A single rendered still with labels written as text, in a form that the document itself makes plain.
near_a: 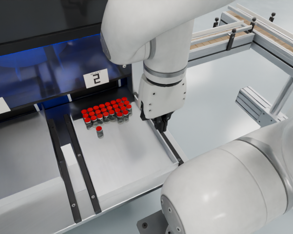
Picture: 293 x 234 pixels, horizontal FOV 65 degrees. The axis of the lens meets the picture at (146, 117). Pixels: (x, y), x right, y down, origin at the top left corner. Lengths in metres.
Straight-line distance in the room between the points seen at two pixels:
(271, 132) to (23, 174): 0.71
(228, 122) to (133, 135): 1.42
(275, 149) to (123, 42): 0.24
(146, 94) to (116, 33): 0.18
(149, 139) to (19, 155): 0.44
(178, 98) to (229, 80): 2.12
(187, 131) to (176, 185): 1.71
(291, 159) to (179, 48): 0.24
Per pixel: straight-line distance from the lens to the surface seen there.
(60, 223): 0.73
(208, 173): 0.30
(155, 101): 0.47
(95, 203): 0.70
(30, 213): 0.77
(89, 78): 0.85
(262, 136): 0.36
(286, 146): 0.24
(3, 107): 0.87
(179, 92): 0.49
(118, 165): 0.77
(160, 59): 0.40
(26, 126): 0.96
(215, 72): 2.67
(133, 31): 0.29
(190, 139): 1.95
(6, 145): 0.94
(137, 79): 0.93
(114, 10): 0.31
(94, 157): 0.80
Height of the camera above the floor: 1.54
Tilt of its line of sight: 48 degrees down
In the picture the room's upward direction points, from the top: straight up
